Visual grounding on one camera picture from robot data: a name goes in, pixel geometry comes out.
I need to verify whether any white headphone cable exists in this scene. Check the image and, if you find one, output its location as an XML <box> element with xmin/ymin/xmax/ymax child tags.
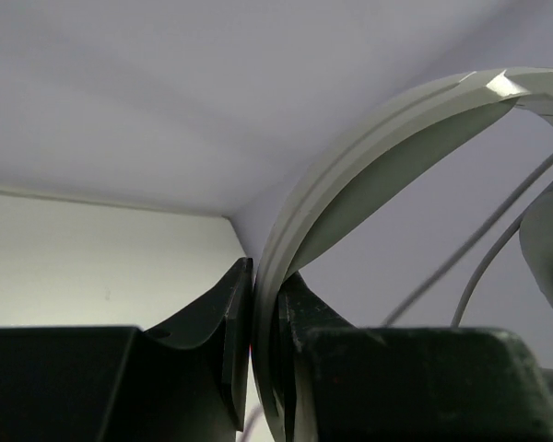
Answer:
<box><xmin>382</xmin><ymin>142</ymin><xmax>553</xmax><ymax>329</ymax></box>

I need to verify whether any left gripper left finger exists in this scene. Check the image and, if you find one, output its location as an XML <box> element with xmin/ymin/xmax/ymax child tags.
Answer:
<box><xmin>0</xmin><ymin>258</ymin><xmax>253</xmax><ymax>441</ymax></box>

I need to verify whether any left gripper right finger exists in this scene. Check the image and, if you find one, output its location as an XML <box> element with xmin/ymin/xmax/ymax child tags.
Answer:
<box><xmin>278</xmin><ymin>275</ymin><xmax>553</xmax><ymax>441</ymax></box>

